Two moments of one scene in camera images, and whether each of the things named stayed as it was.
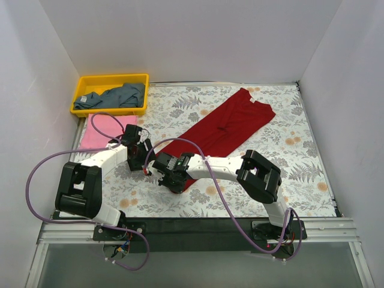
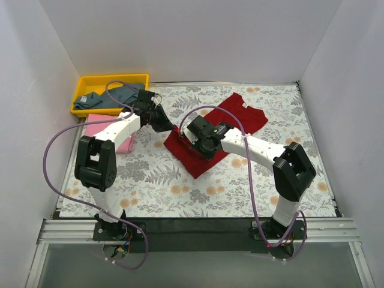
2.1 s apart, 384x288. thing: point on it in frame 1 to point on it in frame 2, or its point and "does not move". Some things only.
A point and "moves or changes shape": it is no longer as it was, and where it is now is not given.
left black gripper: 139,156 to 156,117
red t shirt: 226,126 moves or changes shape
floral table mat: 287,139 does not move
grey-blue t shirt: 129,95 does not move
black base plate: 180,234 does not move
